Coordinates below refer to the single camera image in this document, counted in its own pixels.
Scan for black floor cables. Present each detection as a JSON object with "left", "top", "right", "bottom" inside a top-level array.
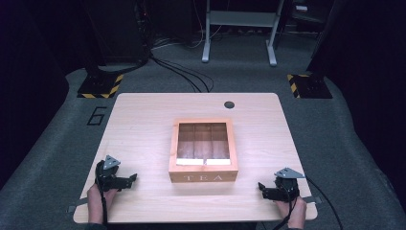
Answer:
[{"left": 148, "top": 52, "right": 214, "bottom": 94}]

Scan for dark curtain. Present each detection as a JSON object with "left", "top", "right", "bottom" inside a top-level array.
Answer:
[
  {"left": 305, "top": 0, "right": 406, "bottom": 205},
  {"left": 0, "top": 0, "right": 97, "bottom": 190}
]

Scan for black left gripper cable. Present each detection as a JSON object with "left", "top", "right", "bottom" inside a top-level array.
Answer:
[{"left": 96, "top": 159, "right": 109, "bottom": 225}]

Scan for white tea packet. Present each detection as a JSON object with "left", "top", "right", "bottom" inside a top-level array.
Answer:
[
  {"left": 175, "top": 158, "right": 205, "bottom": 167},
  {"left": 205, "top": 158, "right": 232, "bottom": 167}
]

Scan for grey metal table bracket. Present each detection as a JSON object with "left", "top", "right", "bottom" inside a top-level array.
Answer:
[
  {"left": 66, "top": 197, "right": 89, "bottom": 214},
  {"left": 302, "top": 195, "right": 323, "bottom": 205}
]

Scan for black striped stand base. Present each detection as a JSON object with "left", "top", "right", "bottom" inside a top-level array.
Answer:
[
  {"left": 286, "top": 73, "right": 333, "bottom": 100},
  {"left": 77, "top": 73, "right": 124, "bottom": 100}
]

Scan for wooden tea box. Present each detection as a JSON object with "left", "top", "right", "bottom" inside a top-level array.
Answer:
[{"left": 168, "top": 118, "right": 239, "bottom": 184}]

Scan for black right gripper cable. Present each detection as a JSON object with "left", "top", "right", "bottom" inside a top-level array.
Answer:
[{"left": 304, "top": 175, "right": 345, "bottom": 230}]

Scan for white metal desk frame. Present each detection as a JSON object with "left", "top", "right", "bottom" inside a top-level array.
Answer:
[{"left": 201, "top": 0, "right": 285, "bottom": 67}]

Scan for black equipment cabinet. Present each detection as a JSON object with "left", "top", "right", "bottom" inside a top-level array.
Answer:
[{"left": 83, "top": 0, "right": 151, "bottom": 66}]

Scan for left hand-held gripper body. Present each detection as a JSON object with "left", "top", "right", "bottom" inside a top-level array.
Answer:
[{"left": 95, "top": 154, "right": 129, "bottom": 193}]

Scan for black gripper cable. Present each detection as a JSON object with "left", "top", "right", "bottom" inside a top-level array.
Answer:
[
  {"left": 304, "top": 175, "right": 345, "bottom": 230},
  {"left": 96, "top": 159, "right": 109, "bottom": 225}
]

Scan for person's right hand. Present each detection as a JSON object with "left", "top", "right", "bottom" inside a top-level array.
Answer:
[{"left": 275, "top": 195, "right": 307, "bottom": 230}]

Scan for person's left hand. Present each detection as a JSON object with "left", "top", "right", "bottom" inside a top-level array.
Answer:
[{"left": 86, "top": 183, "right": 118, "bottom": 225}]

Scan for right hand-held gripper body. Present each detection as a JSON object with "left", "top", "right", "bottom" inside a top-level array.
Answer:
[{"left": 270, "top": 167, "right": 306, "bottom": 203}]

